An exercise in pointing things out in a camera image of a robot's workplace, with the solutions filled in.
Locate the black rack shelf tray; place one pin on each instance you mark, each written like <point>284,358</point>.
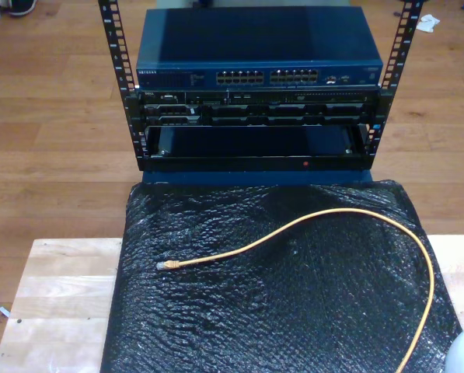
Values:
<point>255,163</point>

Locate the black rack server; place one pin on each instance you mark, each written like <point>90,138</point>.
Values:
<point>255,99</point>

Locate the black bubble wrap mat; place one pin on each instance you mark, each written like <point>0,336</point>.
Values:
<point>255,311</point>

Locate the crumpled white paper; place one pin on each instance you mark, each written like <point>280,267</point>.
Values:
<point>428,23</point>

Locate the dark shoe white sole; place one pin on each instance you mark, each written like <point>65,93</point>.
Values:
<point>23,7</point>

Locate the black server rack frame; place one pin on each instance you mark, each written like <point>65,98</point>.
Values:
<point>132,116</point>

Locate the blue network switch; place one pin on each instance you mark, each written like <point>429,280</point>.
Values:
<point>255,35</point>

